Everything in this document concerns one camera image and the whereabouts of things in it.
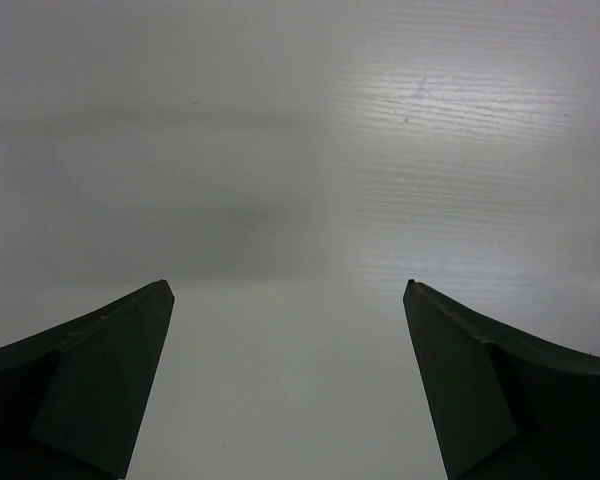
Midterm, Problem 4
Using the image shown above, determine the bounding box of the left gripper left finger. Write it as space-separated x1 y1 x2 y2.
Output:
0 280 174 479

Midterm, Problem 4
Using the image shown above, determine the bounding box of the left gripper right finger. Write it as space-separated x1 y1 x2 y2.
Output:
403 280 600 479

